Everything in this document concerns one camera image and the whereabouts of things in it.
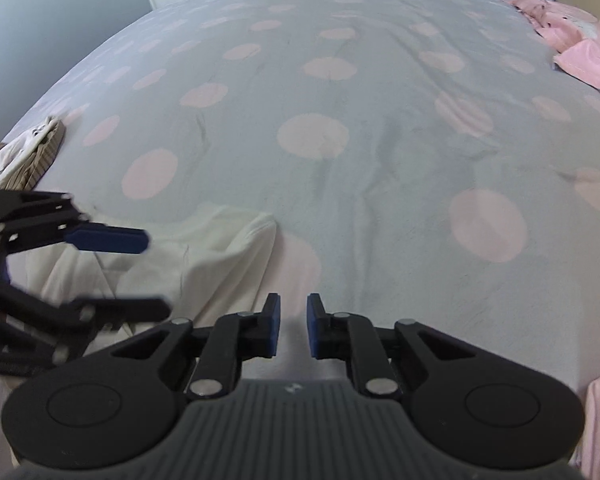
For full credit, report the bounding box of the grey pink polka dot blanket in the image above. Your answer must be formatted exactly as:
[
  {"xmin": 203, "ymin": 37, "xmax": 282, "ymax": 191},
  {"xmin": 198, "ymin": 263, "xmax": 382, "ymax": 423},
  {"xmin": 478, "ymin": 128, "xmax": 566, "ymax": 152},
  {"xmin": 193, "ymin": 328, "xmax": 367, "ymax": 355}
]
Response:
[{"xmin": 0, "ymin": 0, "xmax": 600, "ymax": 480}]

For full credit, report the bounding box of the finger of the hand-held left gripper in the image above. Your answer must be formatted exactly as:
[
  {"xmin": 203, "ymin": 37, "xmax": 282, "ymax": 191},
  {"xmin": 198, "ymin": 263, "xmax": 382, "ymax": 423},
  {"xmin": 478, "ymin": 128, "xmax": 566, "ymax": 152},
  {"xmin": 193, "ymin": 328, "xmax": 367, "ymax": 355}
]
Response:
[
  {"xmin": 0, "ymin": 191, "xmax": 151, "ymax": 256},
  {"xmin": 2, "ymin": 282, "xmax": 173, "ymax": 332}
]

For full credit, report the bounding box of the cream knit top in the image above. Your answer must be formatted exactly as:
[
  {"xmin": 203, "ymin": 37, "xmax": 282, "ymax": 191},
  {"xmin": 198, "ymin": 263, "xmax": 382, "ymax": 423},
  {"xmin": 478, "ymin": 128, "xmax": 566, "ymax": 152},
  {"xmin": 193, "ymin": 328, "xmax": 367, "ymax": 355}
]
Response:
[{"xmin": 0, "ymin": 120, "xmax": 56, "ymax": 187}]

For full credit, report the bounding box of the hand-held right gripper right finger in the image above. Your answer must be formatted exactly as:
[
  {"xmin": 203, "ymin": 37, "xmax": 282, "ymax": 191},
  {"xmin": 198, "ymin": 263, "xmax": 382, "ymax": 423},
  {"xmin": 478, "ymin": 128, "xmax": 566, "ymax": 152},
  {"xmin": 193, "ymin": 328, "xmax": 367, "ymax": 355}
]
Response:
[{"xmin": 306, "ymin": 294, "xmax": 476, "ymax": 401}]

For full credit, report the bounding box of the white t-shirt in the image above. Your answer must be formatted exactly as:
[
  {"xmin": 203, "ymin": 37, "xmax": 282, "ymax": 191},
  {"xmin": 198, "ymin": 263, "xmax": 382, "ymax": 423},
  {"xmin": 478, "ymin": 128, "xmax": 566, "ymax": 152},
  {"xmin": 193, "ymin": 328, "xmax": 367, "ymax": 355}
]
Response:
[{"xmin": 0, "ymin": 202, "xmax": 281, "ymax": 480}]

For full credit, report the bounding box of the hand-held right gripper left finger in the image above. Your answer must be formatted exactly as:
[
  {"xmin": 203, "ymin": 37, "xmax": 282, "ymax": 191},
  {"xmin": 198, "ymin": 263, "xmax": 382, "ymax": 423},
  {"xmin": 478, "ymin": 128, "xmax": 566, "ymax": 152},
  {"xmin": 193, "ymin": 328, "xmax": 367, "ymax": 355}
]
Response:
[{"xmin": 112, "ymin": 294, "xmax": 282, "ymax": 402}]

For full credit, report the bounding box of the brown striped garment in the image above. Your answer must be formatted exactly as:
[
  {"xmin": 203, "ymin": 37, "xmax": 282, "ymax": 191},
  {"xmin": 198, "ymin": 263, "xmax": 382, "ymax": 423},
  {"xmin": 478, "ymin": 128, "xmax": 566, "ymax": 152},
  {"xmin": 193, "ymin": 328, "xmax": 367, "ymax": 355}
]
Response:
[{"xmin": 0, "ymin": 117, "xmax": 67, "ymax": 192}]

